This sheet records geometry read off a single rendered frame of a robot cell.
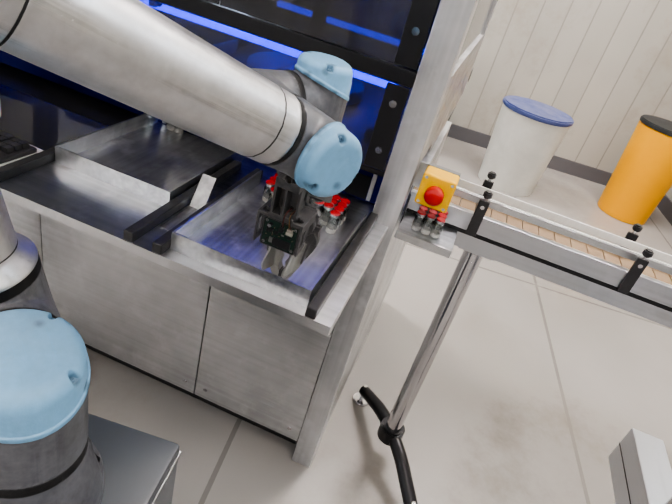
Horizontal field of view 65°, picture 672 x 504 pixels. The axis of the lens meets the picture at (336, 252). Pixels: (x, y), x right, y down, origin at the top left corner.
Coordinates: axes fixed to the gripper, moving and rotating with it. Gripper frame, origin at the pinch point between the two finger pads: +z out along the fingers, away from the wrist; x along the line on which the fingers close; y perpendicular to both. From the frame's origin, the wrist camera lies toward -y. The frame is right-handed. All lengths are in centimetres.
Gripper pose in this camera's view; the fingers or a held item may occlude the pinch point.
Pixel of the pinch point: (282, 272)
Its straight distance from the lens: 88.5
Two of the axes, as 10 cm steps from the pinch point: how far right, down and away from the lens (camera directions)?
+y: -3.1, 4.5, -8.4
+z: -2.4, 8.2, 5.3
